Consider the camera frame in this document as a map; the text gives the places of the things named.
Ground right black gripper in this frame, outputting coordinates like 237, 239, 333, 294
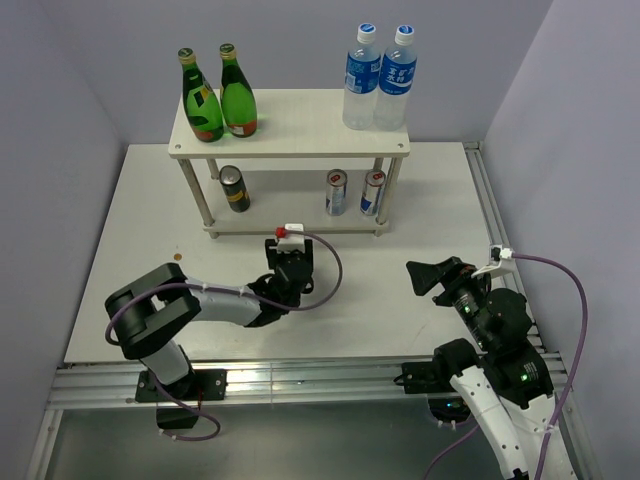
405, 253, 495, 349

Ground silver blue can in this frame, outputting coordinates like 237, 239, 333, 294
360, 169, 386, 216
325, 169, 348, 216

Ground black gold can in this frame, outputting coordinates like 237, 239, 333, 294
219, 165, 251, 213

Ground green glass bottle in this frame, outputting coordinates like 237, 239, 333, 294
178, 48, 224, 143
219, 43, 258, 138

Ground green glass bottle front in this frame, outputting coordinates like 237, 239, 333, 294
178, 48, 224, 143

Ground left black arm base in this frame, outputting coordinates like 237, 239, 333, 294
134, 369, 227, 430

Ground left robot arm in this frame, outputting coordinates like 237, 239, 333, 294
105, 237, 314, 399

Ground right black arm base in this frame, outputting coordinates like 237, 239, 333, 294
393, 361, 471, 424

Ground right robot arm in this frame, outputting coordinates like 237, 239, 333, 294
394, 245, 576, 479

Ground white two-tier shelf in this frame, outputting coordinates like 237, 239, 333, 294
168, 89, 411, 239

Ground left blue label water bottle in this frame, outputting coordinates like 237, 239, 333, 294
342, 23, 381, 130

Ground blue label water bottle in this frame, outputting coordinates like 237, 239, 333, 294
374, 24, 417, 131
342, 23, 381, 130

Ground right blue label water bottle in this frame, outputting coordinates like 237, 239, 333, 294
374, 24, 417, 131

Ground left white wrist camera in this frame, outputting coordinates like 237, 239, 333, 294
275, 223, 305, 253

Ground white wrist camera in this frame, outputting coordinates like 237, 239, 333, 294
275, 223, 305, 253
471, 245, 516, 279

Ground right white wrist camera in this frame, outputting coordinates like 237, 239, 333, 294
471, 245, 516, 279

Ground aluminium right side rail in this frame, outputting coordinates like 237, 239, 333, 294
463, 142, 547, 353

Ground aluminium rail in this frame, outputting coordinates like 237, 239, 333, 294
47, 352, 574, 409
463, 142, 547, 353

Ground aluminium front rail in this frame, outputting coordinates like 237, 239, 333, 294
47, 352, 574, 409

